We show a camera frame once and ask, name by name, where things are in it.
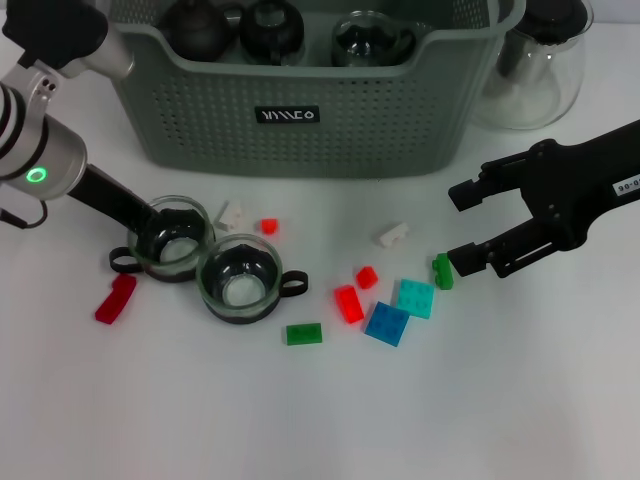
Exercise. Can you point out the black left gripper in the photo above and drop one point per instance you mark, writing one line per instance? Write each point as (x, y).
(107, 197)

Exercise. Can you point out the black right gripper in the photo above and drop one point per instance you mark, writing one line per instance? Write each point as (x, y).
(580, 185)

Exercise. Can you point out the glass teacup black base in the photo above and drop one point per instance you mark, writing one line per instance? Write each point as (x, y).
(235, 295)
(272, 35)
(370, 45)
(172, 250)

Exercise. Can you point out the grey-green perforated storage bin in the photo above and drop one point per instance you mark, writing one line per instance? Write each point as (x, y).
(350, 140)

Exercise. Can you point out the green toy brick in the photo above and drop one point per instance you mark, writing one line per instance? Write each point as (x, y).
(304, 334)
(441, 275)

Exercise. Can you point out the white toy brick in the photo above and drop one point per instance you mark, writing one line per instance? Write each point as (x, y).
(235, 216)
(392, 235)

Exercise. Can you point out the dark red curved toy brick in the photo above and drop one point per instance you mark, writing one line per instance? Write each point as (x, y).
(115, 300)

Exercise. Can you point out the teal square toy plate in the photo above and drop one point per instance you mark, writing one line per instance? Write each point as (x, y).
(416, 299)

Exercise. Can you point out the small red toy brick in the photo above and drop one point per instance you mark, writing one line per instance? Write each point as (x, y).
(269, 226)
(366, 278)

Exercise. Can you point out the blue square toy plate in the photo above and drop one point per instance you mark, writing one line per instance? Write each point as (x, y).
(386, 324)

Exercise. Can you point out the red slope toy brick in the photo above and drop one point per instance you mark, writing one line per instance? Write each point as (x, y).
(348, 305)

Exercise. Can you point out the glass carafe black lid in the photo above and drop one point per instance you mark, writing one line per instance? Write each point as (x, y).
(530, 90)

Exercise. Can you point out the black ceramic teapot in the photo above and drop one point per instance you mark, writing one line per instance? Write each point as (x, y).
(200, 35)

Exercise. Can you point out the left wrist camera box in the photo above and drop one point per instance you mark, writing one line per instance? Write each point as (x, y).
(60, 30)

